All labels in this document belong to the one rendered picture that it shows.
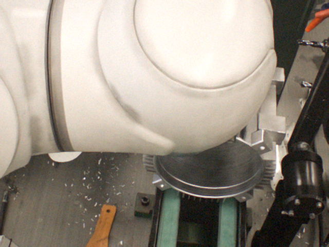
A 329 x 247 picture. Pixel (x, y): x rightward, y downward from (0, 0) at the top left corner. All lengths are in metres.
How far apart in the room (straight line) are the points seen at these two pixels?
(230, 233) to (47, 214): 0.33
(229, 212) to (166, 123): 0.56
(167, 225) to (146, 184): 0.19
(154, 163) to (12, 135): 0.48
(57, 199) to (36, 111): 0.67
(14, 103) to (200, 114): 0.10
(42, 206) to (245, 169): 0.37
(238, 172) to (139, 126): 0.54
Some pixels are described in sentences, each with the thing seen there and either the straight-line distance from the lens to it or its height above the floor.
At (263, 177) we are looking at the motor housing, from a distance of 0.76.
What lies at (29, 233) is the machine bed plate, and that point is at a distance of 0.93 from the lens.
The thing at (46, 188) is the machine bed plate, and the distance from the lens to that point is 0.98.
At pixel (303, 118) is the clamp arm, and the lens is 0.76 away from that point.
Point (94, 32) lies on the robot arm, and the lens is 0.29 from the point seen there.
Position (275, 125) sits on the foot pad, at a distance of 0.74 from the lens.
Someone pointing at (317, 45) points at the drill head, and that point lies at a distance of 0.91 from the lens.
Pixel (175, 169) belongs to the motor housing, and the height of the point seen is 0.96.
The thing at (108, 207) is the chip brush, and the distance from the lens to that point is 0.94.
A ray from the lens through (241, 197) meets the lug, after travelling 0.80.
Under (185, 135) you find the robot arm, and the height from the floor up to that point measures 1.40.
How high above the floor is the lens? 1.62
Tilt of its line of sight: 50 degrees down
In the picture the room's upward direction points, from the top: 7 degrees clockwise
